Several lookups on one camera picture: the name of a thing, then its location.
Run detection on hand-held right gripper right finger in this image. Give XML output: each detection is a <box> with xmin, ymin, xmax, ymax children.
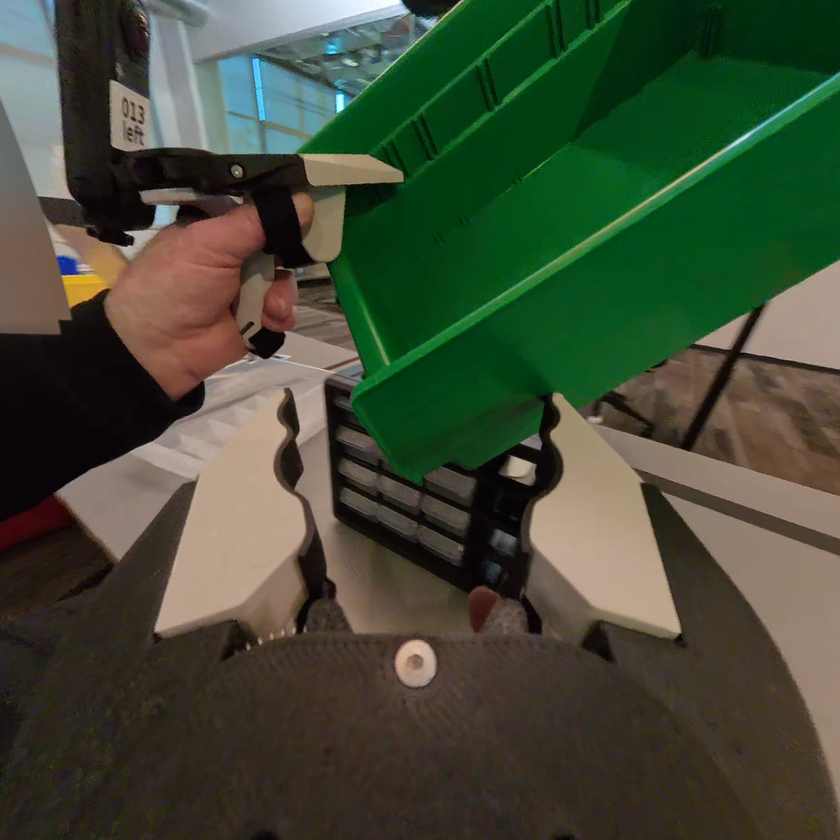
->
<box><xmin>521</xmin><ymin>392</ymin><xmax>683</xmax><ymax>643</ymax></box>

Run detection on person's left forearm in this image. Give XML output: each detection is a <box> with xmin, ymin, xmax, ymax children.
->
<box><xmin>0</xmin><ymin>289</ymin><xmax>206</xmax><ymax>522</ymax></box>

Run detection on black drawer cabinet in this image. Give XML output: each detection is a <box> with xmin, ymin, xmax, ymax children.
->
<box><xmin>325</xmin><ymin>374</ymin><xmax>559</xmax><ymax>595</ymax></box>

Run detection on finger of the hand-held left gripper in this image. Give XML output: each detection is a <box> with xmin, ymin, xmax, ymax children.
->
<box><xmin>301</xmin><ymin>154</ymin><xmax>404</xmax><ymax>263</ymax></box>

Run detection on yellow plastic bin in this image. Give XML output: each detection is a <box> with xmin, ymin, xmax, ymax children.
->
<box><xmin>62</xmin><ymin>274</ymin><xmax>111</xmax><ymax>308</ymax></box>

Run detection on person's left hand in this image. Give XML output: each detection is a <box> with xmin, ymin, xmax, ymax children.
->
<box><xmin>105</xmin><ymin>196</ymin><xmax>315</xmax><ymax>401</ymax></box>

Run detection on green plastic bin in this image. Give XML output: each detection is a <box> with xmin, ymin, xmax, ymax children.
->
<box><xmin>298</xmin><ymin>0</ymin><xmax>840</xmax><ymax>483</ymax></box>

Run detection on black metal pole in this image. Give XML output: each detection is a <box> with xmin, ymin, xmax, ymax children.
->
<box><xmin>682</xmin><ymin>305</ymin><xmax>769</xmax><ymax>450</ymax></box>

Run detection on red object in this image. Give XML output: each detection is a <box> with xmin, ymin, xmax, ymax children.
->
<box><xmin>0</xmin><ymin>495</ymin><xmax>72</xmax><ymax>552</ymax></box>

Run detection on rows of clear drawers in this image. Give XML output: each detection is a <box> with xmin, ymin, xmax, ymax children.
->
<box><xmin>335</xmin><ymin>394</ymin><xmax>479</xmax><ymax>565</ymax></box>

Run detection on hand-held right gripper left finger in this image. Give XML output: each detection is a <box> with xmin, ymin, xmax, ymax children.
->
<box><xmin>154</xmin><ymin>388</ymin><xmax>329</xmax><ymax>641</ymax></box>

